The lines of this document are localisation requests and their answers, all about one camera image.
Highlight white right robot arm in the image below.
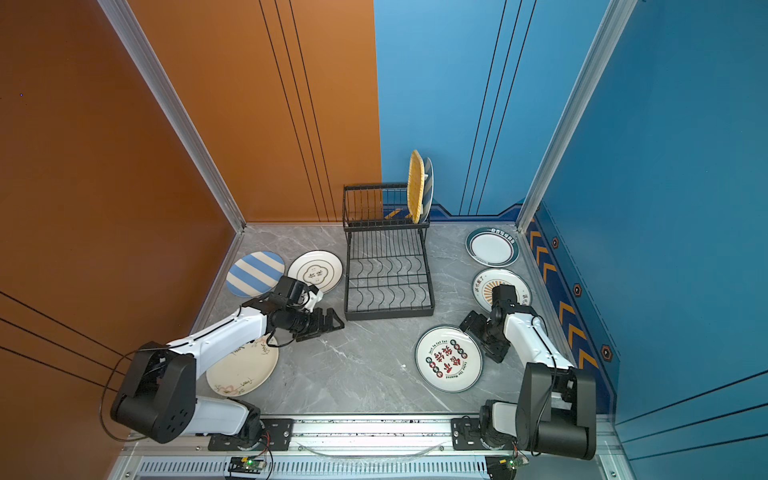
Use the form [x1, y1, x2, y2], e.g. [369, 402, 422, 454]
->
[460, 284, 597, 460]

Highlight aluminium corner post left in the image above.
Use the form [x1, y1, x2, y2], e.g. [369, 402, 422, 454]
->
[98, 0, 247, 235]

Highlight green rimmed white plate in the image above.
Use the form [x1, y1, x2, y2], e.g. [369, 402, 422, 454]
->
[465, 227, 520, 268]

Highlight cream floral plate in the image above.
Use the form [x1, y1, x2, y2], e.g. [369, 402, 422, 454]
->
[206, 337, 279, 397]

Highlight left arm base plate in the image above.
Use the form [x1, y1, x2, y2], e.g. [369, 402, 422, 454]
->
[208, 418, 294, 452]

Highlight blue striped plate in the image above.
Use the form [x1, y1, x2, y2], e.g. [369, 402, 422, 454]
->
[422, 158, 434, 221]
[226, 251, 285, 298]

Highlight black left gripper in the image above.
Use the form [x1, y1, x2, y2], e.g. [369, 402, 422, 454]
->
[287, 306, 346, 340]

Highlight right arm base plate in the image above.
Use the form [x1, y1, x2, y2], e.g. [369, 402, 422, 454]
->
[450, 415, 499, 451]

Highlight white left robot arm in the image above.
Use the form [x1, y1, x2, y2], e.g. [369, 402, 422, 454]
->
[99, 276, 345, 450]

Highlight aluminium corner post right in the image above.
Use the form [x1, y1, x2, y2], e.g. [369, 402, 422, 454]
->
[515, 0, 638, 234]

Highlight white plate red characters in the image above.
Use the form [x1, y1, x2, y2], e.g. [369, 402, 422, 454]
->
[414, 326, 484, 393]

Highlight aluminium corner post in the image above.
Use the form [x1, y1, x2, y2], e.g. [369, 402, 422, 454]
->
[515, 0, 638, 234]
[98, 0, 247, 235]

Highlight green circuit board left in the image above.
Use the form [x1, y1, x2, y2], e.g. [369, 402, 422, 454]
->
[226, 456, 269, 479]

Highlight white flower outline plate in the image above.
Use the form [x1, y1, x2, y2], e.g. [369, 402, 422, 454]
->
[287, 250, 343, 293]

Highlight circuit board right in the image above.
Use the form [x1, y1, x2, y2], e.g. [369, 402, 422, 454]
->
[485, 456, 529, 480]

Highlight yellow woven tray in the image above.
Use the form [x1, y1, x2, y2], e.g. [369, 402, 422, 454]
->
[407, 150, 426, 224]

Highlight orange sunburst plate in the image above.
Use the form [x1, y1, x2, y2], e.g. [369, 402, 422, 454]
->
[472, 268, 532, 312]

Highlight black wire dish rack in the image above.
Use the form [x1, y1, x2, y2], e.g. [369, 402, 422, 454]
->
[342, 183, 435, 321]

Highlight aluminium front rail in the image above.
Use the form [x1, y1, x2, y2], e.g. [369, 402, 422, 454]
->
[109, 414, 634, 479]

